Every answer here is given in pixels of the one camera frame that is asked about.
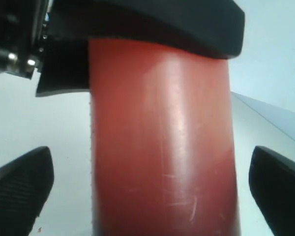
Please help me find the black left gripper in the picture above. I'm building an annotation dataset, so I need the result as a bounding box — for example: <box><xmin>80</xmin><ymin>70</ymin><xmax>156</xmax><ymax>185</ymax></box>
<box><xmin>0</xmin><ymin>0</ymin><xmax>89</xmax><ymax>97</ymax></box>

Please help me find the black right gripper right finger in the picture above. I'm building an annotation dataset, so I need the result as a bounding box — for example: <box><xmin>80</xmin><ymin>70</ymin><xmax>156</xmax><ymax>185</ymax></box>
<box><xmin>249</xmin><ymin>146</ymin><xmax>295</xmax><ymax>236</ymax></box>

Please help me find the white paper backdrop sheet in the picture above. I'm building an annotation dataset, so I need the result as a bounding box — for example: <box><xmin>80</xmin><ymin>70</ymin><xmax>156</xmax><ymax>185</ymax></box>
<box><xmin>226</xmin><ymin>0</ymin><xmax>295</xmax><ymax>158</ymax></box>

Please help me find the red sauce squeeze bottle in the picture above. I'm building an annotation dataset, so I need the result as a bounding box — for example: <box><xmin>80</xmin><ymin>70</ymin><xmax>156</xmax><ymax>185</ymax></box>
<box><xmin>88</xmin><ymin>39</ymin><xmax>240</xmax><ymax>236</ymax></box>

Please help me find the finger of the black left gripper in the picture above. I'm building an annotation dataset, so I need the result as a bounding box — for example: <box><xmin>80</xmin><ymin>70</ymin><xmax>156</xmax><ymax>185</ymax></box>
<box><xmin>49</xmin><ymin>0</ymin><xmax>245</xmax><ymax>59</ymax></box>

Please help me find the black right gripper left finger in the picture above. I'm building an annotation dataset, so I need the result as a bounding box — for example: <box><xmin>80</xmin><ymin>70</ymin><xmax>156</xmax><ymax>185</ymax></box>
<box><xmin>0</xmin><ymin>146</ymin><xmax>54</xmax><ymax>236</ymax></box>

